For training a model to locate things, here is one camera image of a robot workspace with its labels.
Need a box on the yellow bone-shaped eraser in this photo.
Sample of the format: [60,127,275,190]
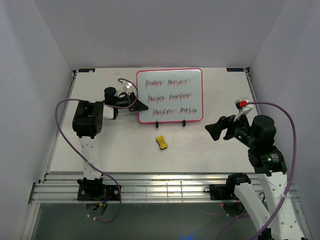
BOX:
[156,135,168,150]

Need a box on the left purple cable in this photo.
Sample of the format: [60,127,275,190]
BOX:
[54,78,138,224]

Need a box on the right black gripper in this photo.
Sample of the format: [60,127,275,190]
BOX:
[204,109,257,148]

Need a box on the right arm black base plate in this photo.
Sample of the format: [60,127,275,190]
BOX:
[203,184,238,201]

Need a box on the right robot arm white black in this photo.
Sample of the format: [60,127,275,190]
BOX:
[205,115,306,240]

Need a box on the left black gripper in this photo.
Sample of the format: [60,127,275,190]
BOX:
[115,92,149,112]

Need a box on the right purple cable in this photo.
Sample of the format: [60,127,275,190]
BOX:
[215,100,297,240]

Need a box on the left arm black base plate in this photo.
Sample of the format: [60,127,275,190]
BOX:
[76,184,120,202]

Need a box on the purple cable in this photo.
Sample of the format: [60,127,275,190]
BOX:
[54,78,138,224]
[215,100,297,240]

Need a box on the blue corner label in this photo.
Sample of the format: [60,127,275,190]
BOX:
[78,68,96,73]
[226,67,244,72]

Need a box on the right blue corner label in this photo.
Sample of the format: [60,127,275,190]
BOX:
[226,67,244,72]

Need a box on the pink framed whiteboard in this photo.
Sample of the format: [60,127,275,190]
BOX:
[136,68,204,124]

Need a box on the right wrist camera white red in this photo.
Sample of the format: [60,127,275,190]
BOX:
[233,97,254,122]

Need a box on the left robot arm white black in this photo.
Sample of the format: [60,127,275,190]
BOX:
[72,83,149,200]

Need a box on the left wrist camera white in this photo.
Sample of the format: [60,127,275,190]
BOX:
[122,80,132,93]

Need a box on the wire whiteboard stand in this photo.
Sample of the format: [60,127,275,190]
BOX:
[155,119,187,129]

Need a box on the left blue corner label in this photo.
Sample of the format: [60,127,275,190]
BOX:
[78,68,96,73]

